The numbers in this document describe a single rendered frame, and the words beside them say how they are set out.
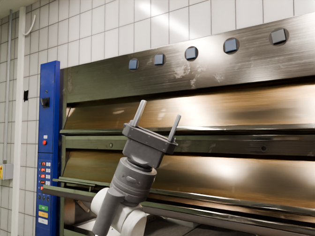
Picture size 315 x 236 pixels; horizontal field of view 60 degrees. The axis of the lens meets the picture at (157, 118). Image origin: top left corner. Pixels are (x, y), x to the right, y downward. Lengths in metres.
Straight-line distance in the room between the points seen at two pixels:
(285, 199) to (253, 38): 0.57
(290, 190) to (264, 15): 0.62
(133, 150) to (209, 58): 0.65
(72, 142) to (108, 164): 0.30
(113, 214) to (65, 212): 1.13
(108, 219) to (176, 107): 0.69
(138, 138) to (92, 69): 1.00
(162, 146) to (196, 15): 0.76
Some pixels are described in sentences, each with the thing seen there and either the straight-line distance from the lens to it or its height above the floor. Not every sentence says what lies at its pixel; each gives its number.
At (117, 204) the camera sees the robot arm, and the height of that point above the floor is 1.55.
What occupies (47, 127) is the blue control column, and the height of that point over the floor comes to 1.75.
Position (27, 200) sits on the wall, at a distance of 2.00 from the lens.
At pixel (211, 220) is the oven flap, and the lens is 0.98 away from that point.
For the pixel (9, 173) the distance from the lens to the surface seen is 2.12.
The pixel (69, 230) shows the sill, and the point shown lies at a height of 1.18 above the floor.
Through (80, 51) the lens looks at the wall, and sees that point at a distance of 1.64.
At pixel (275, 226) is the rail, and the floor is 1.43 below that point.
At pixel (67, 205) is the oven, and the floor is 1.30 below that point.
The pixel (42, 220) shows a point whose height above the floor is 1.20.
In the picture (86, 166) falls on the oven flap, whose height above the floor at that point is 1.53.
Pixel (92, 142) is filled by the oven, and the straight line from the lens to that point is 1.49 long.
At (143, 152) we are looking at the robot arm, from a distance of 0.59.
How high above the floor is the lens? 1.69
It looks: 4 degrees up
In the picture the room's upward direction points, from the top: straight up
